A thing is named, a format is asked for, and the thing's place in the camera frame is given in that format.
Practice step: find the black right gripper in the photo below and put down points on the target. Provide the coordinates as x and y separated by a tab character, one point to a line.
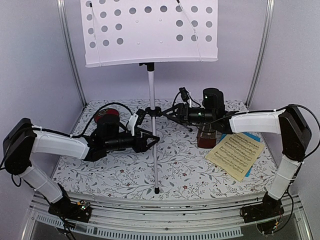
183	112

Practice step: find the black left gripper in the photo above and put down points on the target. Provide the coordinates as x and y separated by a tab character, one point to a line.
139	148

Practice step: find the dark red wooden metronome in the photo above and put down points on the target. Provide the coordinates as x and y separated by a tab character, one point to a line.
206	137

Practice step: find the yellow sheet music page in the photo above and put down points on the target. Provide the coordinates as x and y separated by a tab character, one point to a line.
236	153

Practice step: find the white tripod music stand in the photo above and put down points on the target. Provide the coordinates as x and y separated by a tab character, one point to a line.
146	32

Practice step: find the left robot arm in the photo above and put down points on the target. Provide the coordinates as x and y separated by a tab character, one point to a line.
109	135

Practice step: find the floral table cloth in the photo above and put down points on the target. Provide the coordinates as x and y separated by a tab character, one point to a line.
180	171

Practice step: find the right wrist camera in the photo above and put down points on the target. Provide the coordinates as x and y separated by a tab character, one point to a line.
184	94

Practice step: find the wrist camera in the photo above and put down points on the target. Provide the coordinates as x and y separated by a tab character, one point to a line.
184	94
140	116

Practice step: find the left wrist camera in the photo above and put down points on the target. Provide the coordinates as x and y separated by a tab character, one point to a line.
140	116

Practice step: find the right aluminium frame post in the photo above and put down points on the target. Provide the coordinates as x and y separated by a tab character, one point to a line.
268	18

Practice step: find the aluminium frame post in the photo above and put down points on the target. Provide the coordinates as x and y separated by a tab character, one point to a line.
268	18
61	7

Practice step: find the aluminium front rail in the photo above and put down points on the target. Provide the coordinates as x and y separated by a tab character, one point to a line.
198	219

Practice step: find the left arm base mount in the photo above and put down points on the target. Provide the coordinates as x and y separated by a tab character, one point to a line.
64	208

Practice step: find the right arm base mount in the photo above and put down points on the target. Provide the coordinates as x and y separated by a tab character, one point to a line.
269	208

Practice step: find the left aluminium frame post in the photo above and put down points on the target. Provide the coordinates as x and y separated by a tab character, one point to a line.
61	7

